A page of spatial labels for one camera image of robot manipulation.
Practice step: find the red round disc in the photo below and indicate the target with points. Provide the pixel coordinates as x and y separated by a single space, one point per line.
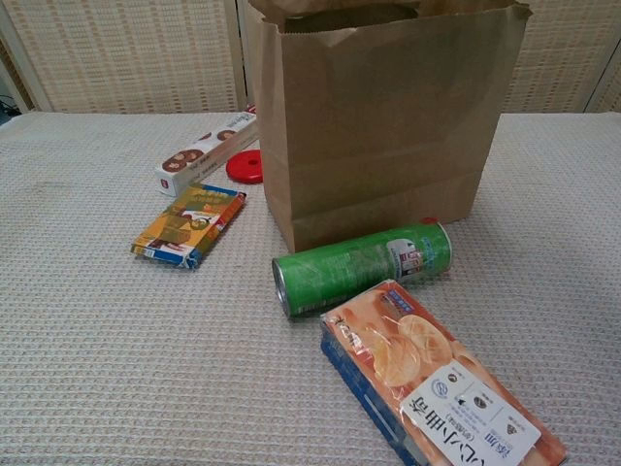
245 167

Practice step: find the long white cookie box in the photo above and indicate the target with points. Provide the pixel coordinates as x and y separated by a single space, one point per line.
204 157

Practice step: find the brown paper shopping bag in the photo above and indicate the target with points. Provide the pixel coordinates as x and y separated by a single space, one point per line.
378 121

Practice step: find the orange cookie box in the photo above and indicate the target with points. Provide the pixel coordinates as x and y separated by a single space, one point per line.
412 369

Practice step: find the yellow colourful snack packet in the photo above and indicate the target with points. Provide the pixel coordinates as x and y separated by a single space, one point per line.
189 225

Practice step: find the green chips can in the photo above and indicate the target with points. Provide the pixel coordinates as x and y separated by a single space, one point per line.
349 267

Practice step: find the beige woven tablecloth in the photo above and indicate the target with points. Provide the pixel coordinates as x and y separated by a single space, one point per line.
121 340

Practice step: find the woven folding screen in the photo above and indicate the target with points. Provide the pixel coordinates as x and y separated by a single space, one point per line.
131 53

